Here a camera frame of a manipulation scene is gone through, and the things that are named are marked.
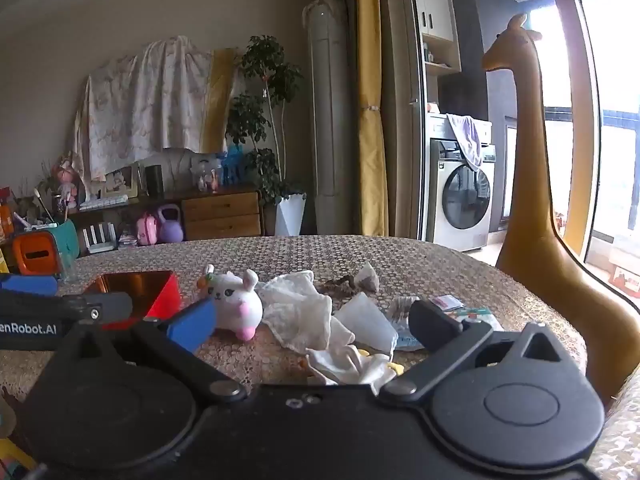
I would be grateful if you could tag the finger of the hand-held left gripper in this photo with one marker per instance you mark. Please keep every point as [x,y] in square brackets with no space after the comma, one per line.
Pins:
[102,305]
[27,285]

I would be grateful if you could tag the white standing air conditioner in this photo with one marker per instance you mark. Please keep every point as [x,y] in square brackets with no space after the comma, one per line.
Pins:
[327,115]

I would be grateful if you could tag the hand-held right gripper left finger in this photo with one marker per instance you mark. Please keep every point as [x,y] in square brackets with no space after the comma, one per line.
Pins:
[192,327]

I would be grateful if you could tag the blue printed packet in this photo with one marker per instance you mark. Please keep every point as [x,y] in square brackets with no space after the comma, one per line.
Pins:
[480,319]

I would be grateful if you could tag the cardboard box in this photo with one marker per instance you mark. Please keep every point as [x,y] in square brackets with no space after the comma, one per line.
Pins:
[622,270]

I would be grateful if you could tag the wooden sideboard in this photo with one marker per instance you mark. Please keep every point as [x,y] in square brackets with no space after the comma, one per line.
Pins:
[220,215]

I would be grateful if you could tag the photo frame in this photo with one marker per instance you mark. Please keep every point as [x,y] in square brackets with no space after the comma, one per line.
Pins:
[120,182]

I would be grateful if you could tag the purple kettlebell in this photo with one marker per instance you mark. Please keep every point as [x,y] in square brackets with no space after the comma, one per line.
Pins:
[170,222]

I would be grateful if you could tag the green potted plant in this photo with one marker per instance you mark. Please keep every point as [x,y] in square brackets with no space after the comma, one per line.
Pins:
[265,120]

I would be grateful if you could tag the white toy robot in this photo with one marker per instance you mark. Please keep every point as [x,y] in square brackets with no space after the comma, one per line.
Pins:
[205,166]

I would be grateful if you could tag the white plant pot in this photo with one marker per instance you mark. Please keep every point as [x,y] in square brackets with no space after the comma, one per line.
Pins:
[290,215]

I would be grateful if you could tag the grey small pouch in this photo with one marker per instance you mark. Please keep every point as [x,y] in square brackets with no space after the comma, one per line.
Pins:
[367,277]

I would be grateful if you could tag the white lace cloth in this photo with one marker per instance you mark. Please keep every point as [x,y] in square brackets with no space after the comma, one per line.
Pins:
[300,310]

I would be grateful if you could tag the floral sheet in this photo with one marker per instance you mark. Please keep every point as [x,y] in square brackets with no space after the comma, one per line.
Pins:
[145,105]

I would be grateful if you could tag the white router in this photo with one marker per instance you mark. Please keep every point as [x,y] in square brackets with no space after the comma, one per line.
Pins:
[100,237]

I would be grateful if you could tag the clear glass cup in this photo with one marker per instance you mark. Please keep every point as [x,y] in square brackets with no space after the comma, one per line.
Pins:
[67,270]

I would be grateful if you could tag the teal box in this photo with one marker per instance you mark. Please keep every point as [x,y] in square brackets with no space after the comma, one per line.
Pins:
[67,242]

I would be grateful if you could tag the white keyboard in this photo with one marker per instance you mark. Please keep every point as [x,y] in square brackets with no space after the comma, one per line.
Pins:
[102,202]

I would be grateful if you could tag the pink toy case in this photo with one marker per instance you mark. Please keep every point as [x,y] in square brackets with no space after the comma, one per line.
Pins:
[146,229]

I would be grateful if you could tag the yellow curtain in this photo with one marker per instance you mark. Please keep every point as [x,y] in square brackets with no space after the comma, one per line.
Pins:
[370,100]

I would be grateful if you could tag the white shell-shaped cushion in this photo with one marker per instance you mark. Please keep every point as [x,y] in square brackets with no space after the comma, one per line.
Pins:
[172,160]

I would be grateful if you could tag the black cylinder speaker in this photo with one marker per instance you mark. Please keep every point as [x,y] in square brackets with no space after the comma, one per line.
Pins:
[154,180]

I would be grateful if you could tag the white washing machine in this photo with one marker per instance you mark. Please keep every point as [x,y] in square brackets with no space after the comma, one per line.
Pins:
[460,200]

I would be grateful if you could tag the blue bottles pack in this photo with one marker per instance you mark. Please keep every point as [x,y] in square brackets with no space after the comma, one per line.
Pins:
[232,165]

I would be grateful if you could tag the purple towel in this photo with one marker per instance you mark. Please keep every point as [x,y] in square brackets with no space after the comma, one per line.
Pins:
[467,140]

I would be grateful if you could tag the red storage box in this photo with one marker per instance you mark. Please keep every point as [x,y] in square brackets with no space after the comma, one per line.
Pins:
[165,295]

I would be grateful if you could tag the small pink white packet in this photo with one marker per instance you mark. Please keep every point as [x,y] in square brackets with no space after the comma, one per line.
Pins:
[445,302]

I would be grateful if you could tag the pink doll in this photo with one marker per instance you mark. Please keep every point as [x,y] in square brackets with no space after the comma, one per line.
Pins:
[67,180]

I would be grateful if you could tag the golden giraffe statue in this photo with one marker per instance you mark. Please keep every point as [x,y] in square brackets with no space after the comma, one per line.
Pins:
[525,210]

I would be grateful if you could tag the white bunny plush toy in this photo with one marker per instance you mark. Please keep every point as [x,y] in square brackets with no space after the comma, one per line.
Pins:
[235,305]

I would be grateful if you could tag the white cloth with yellow print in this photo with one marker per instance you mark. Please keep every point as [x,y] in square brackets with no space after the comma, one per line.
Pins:
[345,366]

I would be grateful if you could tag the white wall cabinet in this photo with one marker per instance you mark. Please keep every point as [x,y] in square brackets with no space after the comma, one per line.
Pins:
[435,10]

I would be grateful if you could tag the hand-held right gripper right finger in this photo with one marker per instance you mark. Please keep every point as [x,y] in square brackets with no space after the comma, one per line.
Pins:
[435,322]

